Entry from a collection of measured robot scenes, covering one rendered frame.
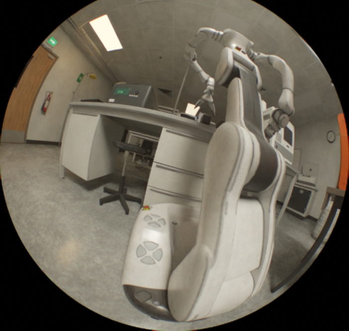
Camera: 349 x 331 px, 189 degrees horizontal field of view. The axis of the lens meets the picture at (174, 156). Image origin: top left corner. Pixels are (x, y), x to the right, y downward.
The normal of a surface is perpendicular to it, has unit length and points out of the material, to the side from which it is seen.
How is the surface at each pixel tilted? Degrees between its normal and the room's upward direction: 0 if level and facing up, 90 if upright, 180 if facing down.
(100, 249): 0
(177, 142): 90
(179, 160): 90
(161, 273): 38
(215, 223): 82
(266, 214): 90
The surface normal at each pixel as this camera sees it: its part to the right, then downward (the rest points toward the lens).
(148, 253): 0.27, -0.73
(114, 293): 0.27, -0.96
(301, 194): -0.96, -0.27
